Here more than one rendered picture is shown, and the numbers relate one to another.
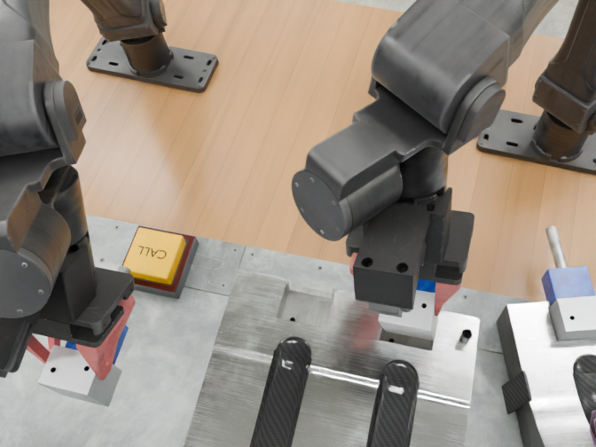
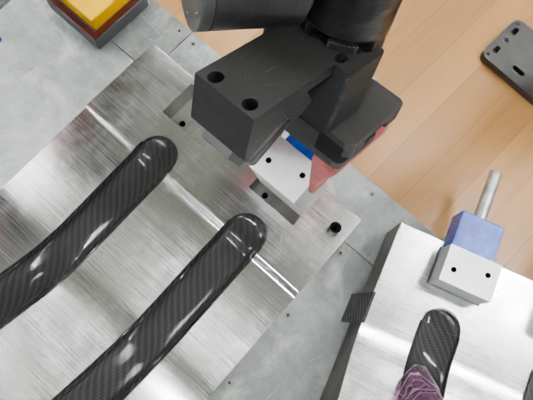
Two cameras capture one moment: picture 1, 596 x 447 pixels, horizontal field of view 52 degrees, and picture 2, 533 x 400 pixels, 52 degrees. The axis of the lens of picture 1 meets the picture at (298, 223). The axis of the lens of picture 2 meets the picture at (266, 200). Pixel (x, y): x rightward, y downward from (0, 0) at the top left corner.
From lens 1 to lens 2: 0.18 m
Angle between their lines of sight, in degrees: 14
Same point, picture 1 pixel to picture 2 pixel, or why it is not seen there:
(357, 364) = (213, 198)
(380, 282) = (219, 109)
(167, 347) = (63, 89)
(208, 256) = (150, 24)
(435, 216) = (338, 71)
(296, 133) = not seen: outside the picture
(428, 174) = (357, 13)
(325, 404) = (160, 219)
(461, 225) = (379, 107)
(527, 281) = (441, 213)
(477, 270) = (400, 175)
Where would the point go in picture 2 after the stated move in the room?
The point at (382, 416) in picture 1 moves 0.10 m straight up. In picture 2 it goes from (208, 259) to (200, 238)
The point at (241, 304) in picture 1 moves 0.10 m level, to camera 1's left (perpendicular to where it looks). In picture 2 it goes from (136, 80) to (37, 46)
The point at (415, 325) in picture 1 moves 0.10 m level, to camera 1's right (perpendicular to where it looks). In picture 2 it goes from (281, 190) to (400, 231)
